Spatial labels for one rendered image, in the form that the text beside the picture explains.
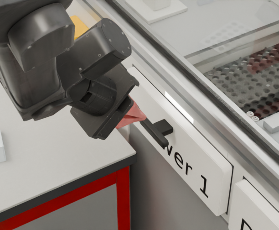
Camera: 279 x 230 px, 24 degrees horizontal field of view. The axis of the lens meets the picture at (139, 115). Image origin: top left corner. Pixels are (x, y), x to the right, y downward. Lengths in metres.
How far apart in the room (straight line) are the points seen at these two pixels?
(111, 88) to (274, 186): 0.26
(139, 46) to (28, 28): 0.73
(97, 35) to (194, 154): 0.33
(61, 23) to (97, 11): 0.83
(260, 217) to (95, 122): 0.27
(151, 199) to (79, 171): 0.19
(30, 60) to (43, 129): 0.87
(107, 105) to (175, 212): 0.41
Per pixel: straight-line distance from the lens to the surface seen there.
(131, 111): 0.92
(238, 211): 1.01
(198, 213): 1.17
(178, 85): 1.04
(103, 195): 1.30
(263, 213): 0.95
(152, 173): 1.28
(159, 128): 1.07
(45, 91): 0.73
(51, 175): 1.22
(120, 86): 0.91
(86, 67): 0.80
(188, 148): 1.06
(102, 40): 0.79
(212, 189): 1.05
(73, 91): 0.85
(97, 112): 0.90
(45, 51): 0.44
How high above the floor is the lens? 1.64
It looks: 42 degrees down
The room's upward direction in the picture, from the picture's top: straight up
